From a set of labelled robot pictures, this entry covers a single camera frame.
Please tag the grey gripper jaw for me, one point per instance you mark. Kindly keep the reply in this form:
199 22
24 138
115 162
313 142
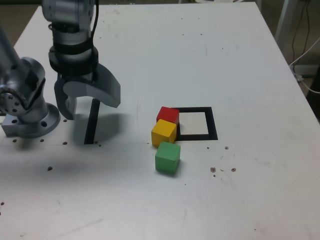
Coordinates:
105 87
61 102

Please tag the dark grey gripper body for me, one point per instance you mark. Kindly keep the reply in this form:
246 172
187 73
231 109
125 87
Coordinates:
77 77

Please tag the red cube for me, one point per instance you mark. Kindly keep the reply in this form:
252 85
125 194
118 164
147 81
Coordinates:
168 114

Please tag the yellow cube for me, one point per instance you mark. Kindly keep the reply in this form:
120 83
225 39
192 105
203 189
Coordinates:
162 132

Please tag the green cube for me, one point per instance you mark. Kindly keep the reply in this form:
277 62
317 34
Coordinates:
167 158

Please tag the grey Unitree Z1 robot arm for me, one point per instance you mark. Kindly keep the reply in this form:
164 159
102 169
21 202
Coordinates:
25 75

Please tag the black tape square outline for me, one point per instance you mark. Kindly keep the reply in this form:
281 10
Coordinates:
212 125

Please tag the black tape strip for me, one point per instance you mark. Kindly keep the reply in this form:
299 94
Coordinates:
90 130

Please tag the white metal frame post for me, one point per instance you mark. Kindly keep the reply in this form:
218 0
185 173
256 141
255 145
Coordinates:
282 20

